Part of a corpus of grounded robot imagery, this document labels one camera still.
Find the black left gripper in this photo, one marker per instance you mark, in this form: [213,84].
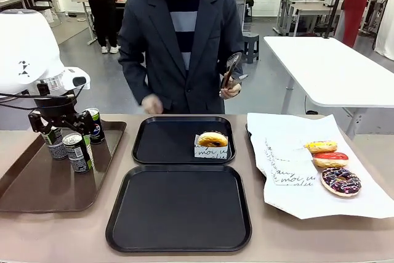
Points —
[55,109]

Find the green and white drink can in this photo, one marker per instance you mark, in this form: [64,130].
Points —
[77,155]
[57,147]

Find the metal serving tongs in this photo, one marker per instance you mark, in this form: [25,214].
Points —
[234,59]

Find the yellow iced donut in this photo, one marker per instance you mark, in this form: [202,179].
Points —
[321,146]

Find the red iced donut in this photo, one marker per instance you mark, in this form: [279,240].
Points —
[331,159]

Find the chocolate sprinkled donut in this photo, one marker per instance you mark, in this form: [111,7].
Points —
[331,183]

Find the person's right forearm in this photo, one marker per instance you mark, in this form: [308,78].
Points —
[135,81]

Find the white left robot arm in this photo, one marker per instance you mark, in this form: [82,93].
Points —
[27,44]

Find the person's right hand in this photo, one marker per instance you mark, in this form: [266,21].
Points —
[152,104]

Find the person's left hand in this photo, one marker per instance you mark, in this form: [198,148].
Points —
[231,92]

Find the black Pepsi can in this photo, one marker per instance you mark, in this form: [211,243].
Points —
[97,130]

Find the brown plastic tray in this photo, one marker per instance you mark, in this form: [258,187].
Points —
[46,189]

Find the small black serving tray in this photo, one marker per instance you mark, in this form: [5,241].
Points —
[166,143]

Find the person in black clothes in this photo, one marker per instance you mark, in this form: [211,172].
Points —
[101,4]

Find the person in dark blazer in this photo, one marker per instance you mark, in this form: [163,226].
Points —
[172,44]

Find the large black serving tray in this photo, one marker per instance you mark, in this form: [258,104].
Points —
[178,207]

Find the plain glazed donut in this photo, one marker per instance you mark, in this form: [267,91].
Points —
[212,139]

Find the glazed donut in paper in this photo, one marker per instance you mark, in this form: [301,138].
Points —
[210,152]

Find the black tray under paper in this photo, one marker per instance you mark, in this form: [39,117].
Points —
[248,132]

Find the dark grey plastic stool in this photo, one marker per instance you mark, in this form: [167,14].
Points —
[252,47]

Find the large white paper sheet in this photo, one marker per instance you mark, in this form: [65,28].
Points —
[307,201]

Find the white rectangular table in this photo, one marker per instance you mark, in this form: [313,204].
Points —
[323,66]

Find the grey workshop desk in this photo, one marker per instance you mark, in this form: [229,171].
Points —
[307,7]

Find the black slanted pole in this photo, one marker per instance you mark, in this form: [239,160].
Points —
[335,4]

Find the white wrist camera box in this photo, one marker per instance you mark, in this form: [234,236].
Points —
[74,75]

